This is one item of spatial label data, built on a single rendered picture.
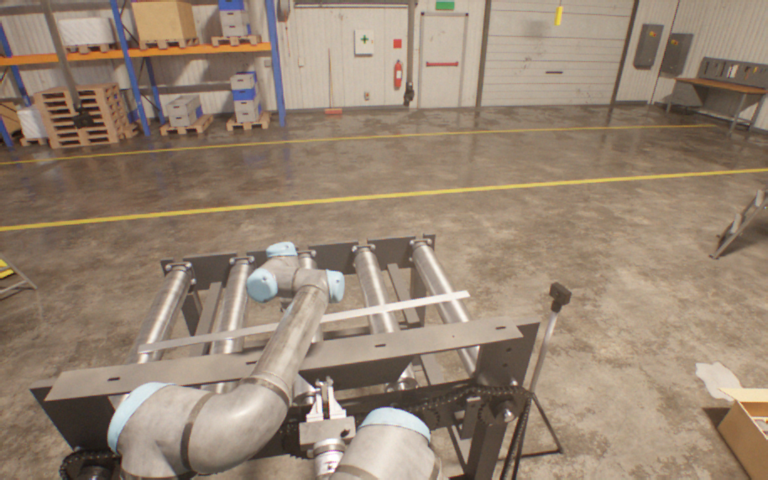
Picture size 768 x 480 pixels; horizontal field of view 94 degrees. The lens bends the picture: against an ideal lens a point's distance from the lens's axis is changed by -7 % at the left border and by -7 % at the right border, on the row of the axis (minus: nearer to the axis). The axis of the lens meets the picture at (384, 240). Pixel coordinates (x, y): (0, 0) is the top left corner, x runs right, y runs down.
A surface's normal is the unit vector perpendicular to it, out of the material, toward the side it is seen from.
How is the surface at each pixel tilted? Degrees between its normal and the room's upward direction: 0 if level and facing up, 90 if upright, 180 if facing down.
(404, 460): 40
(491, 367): 90
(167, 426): 35
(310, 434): 15
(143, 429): 44
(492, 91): 90
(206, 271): 90
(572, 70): 90
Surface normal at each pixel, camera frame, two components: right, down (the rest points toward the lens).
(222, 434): 0.37, -0.33
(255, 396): 0.31, -0.79
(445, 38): 0.19, 0.48
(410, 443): 0.59, -0.54
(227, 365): 0.00, -0.87
